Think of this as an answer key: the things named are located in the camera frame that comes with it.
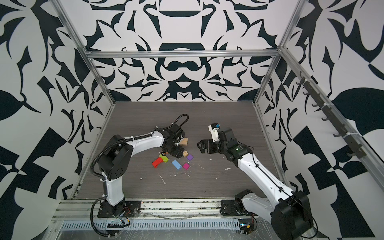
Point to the aluminium cage frame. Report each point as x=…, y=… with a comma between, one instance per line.
x=373, y=163

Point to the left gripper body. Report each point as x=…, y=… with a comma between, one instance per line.
x=175, y=150

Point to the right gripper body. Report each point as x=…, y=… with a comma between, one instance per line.
x=213, y=146

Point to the aluminium mounting rail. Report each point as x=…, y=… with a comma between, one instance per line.
x=150, y=208

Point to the grey wall hook rack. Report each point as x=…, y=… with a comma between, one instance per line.
x=353, y=139

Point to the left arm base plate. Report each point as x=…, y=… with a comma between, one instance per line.
x=126, y=210

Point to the red arch wood block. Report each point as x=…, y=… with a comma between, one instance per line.
x=157, y=162

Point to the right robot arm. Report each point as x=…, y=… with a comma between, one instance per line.
x=287, y=211

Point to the purple wood cube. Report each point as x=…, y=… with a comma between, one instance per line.
x=190, y=157

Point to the green wood block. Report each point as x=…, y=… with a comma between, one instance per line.
x=164, y=158

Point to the magenta wood block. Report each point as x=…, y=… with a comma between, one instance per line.
x=186, y=166

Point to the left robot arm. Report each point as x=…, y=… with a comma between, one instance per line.
x=112, y=162

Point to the white slotted cable duct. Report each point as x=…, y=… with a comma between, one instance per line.
x=175, y=224

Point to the green lit controller board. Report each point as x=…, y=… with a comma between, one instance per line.
x=246, y=228

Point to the light blue wood block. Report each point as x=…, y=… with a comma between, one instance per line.
x=176, y=164

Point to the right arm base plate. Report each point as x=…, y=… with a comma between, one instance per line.
x=238, y=208

